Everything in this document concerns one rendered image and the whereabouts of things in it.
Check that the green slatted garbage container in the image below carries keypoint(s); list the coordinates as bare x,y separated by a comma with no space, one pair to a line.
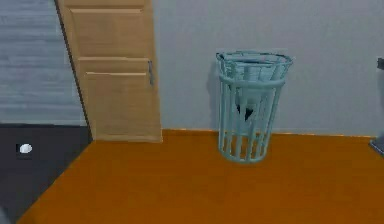
252,83

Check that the light wooden room door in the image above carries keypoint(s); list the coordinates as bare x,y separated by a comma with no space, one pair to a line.
116,66

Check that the small white round object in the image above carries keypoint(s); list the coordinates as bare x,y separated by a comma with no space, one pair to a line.
25,148

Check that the grey furniture corner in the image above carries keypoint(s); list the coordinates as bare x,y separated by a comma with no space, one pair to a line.
378,145

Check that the dark wall fixture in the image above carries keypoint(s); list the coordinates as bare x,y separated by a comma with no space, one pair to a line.
380,63

